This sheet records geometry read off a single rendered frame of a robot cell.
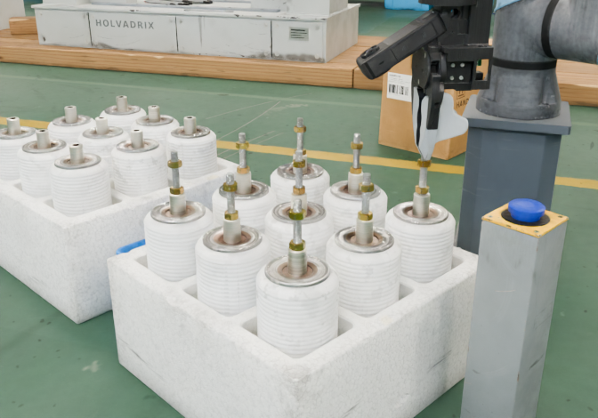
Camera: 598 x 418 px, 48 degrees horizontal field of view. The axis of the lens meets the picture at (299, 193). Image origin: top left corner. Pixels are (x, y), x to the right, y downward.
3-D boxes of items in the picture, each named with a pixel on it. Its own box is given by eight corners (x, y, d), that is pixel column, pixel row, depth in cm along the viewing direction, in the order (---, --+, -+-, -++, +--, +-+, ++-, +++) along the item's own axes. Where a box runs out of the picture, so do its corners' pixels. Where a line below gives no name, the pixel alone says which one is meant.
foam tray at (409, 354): (300, 276, 128) (300, 188, 121) (480, 365, 102) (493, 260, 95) (117, 363, 102) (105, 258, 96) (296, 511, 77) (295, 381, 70)
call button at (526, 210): (517, 211, 79) (519, 194, 78) (549, 221, 76) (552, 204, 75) (499, 221, 76) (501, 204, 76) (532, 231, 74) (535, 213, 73)
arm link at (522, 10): (513, 48, 130) (521, -26, 125) (578, 58, 121) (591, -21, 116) (476, 55, 123) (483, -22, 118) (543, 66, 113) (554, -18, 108)
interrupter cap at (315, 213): (261, 219, 92) (261, 214, 91) (290, 200, 98) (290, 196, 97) (308, 231, 88) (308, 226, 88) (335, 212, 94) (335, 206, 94)
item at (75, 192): (100, 241, 126) (88, 149, 119) (128, 257, 120) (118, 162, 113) (52, 258, 119) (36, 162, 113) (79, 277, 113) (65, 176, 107)
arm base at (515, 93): (479, 96, 135) (484, 46, 131) (559, 102, 130) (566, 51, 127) (472, 116, 121) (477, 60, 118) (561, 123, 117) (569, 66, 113)
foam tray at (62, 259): (142, 199, 163) (136, 128, 157) (251, 249, 138) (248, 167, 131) (-20, 252, 137) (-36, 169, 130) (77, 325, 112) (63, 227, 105)
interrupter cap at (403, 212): (453, 210, 95) (454, 205, 94) (441, 230, 88) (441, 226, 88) (400, 202, 97) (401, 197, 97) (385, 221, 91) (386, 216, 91)
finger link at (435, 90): (441, 132, 83) (446, 60, 80) (429, 132, 83) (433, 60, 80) (430, 123, 88) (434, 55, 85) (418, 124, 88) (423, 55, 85)
